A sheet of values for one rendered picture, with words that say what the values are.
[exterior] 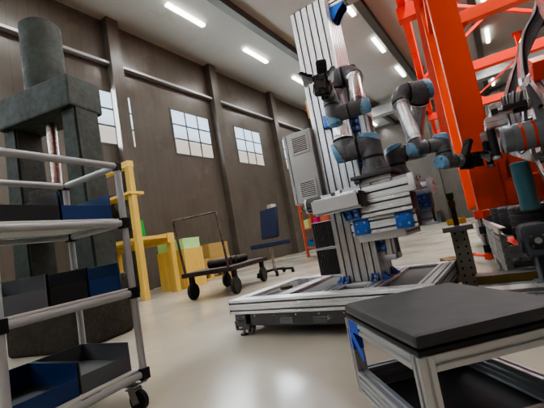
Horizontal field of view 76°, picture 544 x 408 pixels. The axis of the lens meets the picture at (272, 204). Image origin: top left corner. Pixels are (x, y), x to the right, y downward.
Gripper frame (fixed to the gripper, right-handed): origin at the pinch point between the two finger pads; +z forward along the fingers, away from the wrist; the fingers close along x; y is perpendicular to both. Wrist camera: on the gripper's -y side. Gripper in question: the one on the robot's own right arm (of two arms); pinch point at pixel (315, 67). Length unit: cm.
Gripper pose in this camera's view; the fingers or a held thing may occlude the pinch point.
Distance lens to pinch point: 157.0
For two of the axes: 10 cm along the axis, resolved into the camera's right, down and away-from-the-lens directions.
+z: -3.4, -0.4, -9.4
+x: -9.4, 0.7, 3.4
